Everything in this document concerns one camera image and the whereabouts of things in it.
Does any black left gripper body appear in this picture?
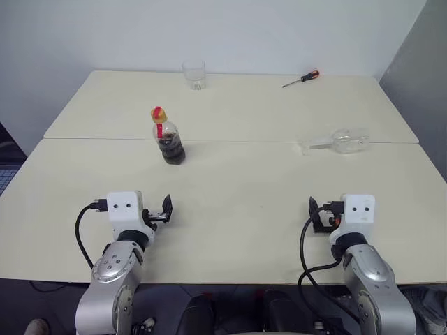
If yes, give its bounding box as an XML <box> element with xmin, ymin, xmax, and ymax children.
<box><xmin>142</xmin><ymin>208</ymin><xmax>167</xmax><ymax>231</ymax></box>

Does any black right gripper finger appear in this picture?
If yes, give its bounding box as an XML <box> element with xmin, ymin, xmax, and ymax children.
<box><xmin>308</xmin><ymin>196</ymin><xmax>321</xmax><ymax>230</ymax></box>

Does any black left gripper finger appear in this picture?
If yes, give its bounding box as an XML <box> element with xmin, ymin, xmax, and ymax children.
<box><xmin>161</xmin><ymin>194</ymin><xmax>174</xmax><ymax>224</ymax></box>

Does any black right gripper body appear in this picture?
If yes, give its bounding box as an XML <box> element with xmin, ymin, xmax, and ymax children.
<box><xmin>312</xmin><ymin>208</ymin><xmax>342</xmax><ymax>234</ymax></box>

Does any clear plastic bottle red liquid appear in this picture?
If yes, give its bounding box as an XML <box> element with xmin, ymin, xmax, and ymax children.
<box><xmin>152</xmin><ymin>117</ymin><xmax>186</xmax><ymax>167</ymax></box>

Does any wine glass with dark drink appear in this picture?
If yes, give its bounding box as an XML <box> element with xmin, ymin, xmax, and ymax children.
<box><xmin>302</xmin><ymin>128</ymin><xmax>371</xmax><ymax>157</ymax></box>

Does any yellow bottle cap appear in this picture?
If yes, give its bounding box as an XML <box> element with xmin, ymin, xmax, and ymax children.
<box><xmin>149</xmin><ymin>105</ymin><xmax>168</xmax><ymax>123</ymax></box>

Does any clear glass tumbler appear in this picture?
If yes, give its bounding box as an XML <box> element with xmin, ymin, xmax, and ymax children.
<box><xmin>182</xmin><ymin>60</ymin><xmax>206</xmax><ymax>91</ymax></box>

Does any grey crumpled cloth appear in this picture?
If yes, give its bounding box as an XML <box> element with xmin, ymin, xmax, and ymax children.
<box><xmin>415</xmin><ymin>285</ymin><xmax>447</xmax><ymax>335</ymax></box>

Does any dark blue furniture piece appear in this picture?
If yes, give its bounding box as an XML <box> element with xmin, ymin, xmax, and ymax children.
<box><xmin>0</xmin><ymin>121</ymin><xmax>29</xmax><ymax>196</ymax></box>

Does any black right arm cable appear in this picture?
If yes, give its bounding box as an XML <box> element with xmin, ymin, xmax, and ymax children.
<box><xmin>297</xmin><ymin>200</ymin><xmax>360</xmax><ymax>324</ymax></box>

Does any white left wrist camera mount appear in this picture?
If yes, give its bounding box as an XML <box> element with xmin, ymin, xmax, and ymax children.
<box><xmin>106</xmin><ymin>191</ymin><xmax>157</xmax><ymax>241</ymax></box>

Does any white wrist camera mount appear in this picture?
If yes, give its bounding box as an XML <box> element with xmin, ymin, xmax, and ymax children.
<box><xmin>106</xmin><ymin>191</ymin><xmax>157</xmax><ymax>241</ymax></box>
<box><xmin>329</xmin><ymin>194</ymin><xmax>376</xmax><ymax>245</ymax></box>

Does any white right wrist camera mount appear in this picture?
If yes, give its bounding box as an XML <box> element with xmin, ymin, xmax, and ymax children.
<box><xmin>329</xmin><ymin>194</ymin><xmax>376</xmax><ymax>245</ymax></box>

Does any thin black floor cable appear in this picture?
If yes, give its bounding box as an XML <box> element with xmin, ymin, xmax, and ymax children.
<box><xmin>29</xmin><ymin>278</ymin><xmax>88</xmax><ymax>295</ymax></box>

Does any orange black handled screwdriver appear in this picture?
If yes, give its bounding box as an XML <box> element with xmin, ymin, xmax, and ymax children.
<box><xmin>281</xmin><ymin>69</ymin><xmax>321</xmax><ymax>89</ymax></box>

